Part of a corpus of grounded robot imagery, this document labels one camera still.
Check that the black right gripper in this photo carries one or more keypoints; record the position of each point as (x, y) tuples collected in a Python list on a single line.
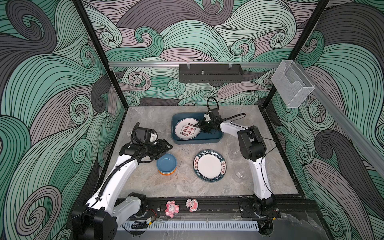
[(200, 125)]

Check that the black frame post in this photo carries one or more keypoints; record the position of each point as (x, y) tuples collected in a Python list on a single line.
[(309, 27), (94, 39)]

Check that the white plate dark green rim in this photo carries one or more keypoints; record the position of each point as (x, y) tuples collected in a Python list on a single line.
[(210, 166)]

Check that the black right rear frame post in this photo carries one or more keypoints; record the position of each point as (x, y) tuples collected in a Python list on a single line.
[(309, 27)]

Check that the clear plastic cup near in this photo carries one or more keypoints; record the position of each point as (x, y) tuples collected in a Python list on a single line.
[(241, 173)]

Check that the clear acrylic wall holder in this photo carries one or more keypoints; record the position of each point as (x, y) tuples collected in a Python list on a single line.
[(292, 83)]

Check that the pink plush pig figure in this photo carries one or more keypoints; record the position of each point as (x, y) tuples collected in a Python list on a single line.
[(171, 209)]

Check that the blue shallow bowl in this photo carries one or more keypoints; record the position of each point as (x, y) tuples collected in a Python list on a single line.
[(167, 163)]

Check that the clear plastic cup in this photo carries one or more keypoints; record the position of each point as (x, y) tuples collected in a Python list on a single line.
[(241, 173), (235, 153)]

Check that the black perforated wall tray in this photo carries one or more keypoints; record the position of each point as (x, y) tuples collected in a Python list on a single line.
[(212, 74)]

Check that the aluminium wall rail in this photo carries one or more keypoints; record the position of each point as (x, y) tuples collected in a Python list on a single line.
[(152, 64)]

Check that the teal plastic bin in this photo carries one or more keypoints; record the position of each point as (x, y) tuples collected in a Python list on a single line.
[(202, 138)]

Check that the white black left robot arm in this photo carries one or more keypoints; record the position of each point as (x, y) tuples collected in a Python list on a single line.
[(100, 217)]

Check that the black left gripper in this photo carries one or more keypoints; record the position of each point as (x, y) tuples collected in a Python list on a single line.
[(162, 148)]

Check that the clear plastic cup far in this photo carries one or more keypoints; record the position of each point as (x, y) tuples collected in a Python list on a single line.
[(235, 153)]

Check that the black left rear frame post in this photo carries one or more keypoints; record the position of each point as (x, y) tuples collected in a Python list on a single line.
[(94, 39)]

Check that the white plate red characters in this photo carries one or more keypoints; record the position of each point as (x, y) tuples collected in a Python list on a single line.
[(186, 129)]

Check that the white slotted cable duct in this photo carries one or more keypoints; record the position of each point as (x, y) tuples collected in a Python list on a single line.
[(204, 226)]

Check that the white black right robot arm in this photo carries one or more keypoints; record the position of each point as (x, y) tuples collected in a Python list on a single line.
[(252, 148)]

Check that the orange shallow bowl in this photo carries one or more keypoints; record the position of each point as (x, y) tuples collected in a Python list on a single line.
[(167, 173)]

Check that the pink white small figure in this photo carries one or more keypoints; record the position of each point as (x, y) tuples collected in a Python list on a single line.
[(192, 205)]

